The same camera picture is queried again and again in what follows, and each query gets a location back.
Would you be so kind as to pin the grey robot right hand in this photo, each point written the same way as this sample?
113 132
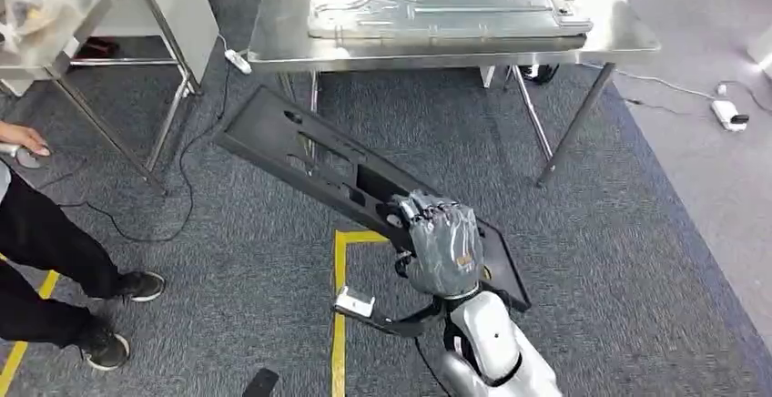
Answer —
446 249

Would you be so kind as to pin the black plastic panel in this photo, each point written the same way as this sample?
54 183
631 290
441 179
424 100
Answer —
271 135

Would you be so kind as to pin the robot black foot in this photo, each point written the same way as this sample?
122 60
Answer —
260 384

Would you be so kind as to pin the large stamped metal plate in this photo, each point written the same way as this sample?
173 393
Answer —
452 14

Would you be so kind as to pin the steel bench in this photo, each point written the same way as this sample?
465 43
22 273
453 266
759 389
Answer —
277 38

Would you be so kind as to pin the white power strip black plug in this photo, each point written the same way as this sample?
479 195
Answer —
724 114

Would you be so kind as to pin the white cabinet panel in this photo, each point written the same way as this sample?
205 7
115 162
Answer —
181 20

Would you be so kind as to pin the dark red object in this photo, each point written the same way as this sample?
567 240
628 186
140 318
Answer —
99 48

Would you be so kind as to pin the person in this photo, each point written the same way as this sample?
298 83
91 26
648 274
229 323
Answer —
42 237

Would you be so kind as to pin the grey handheld controller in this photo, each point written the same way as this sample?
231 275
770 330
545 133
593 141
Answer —
27 159

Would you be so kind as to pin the person's hand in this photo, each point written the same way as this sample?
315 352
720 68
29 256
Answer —
24 136

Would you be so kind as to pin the clear plastic bag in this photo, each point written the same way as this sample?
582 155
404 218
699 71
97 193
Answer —
33 8

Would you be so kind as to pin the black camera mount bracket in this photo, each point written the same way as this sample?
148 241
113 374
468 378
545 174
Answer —
404 326

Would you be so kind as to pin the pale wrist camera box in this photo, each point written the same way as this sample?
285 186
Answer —
354 302

